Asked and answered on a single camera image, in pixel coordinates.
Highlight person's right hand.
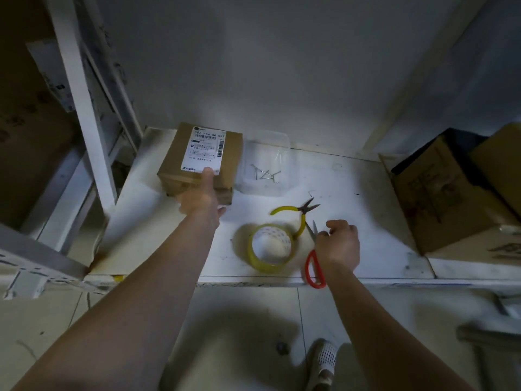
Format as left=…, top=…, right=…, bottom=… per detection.
left=314, top=219, right=361, bottom=278

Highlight person's left hand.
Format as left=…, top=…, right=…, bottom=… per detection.
left=176, top=167, right=226, bottom=230

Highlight red-handled scissors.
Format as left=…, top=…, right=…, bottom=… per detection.
left=304, top=220, right=327, bottom=289

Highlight small labelled cardboard box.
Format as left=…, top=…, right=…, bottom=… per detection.
left=157, top=122, right=243, bottom=206

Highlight person's left forearm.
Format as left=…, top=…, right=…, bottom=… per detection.
left=11, top=213, right=220, bottom=391

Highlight person's right forearm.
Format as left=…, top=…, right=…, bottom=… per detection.
left=323, top=262, right=476, bottom=391

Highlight yellow tape roll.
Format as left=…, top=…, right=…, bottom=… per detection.
left=247, top=224, right=298, bottom=275

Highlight clear plastic container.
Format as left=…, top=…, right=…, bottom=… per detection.
left=236, top=130, right=293, bottom=197

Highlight white perforated shoe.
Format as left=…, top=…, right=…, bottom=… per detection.
left=305, top=339, right=339, bottom=391

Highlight large open cardboard box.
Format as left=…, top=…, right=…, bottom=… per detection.
left=379, top=123, right=521, bottom=261

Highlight brown cardboard sheet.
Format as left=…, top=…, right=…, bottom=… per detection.
left=0, top=0, right=84, bottom=230

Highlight yellow-handled pliers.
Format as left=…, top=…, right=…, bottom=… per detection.
left=270, top=197, right=321, bottom=240

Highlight white metal shelf frame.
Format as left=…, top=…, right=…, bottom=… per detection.
left=0, top=0, right=144, bottom=301

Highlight grey metal stool frame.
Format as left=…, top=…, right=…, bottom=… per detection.
left=456, top=292, right=521, bottom=391

